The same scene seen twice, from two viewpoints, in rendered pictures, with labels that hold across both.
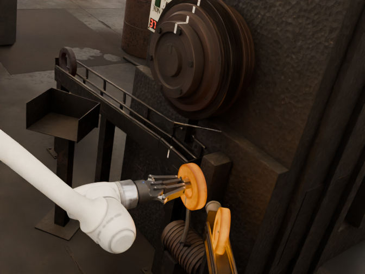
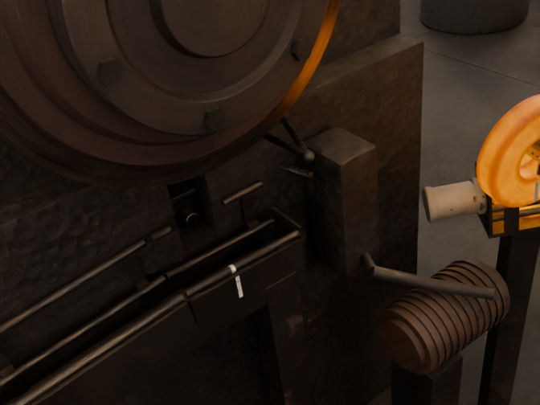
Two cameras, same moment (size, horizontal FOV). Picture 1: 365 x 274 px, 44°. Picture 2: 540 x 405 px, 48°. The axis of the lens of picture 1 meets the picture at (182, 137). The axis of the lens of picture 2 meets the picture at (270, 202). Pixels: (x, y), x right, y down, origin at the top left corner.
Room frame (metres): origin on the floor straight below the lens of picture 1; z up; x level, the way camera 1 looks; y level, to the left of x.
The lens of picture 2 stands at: (1.42, 0.65, 1.28)
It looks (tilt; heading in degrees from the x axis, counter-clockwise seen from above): 36 degrees down; 283
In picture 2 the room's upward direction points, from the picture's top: 8 degrees counter-clockwise
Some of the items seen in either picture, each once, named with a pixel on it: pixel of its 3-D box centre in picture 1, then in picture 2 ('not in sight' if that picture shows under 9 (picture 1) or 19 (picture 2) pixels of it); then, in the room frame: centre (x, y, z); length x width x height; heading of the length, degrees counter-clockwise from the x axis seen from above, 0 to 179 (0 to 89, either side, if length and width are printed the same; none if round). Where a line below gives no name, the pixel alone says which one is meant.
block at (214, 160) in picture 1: (212, 181); (341, 204); (1.48, -0.15, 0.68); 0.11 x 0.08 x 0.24; 133
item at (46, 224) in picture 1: (61, 167); not in sight; (1.80, 0.56, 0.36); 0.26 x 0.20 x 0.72; 78
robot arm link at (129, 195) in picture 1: (126, 194); not in sight; (1.10, 0.13, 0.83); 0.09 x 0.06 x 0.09; 31
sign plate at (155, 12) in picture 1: (168, 18); not in sight; (1.97, 0.17, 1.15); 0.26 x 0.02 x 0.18; 43
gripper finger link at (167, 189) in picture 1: (169, 189); not in sight; (1.16, 0.01, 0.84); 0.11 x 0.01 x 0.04; 120
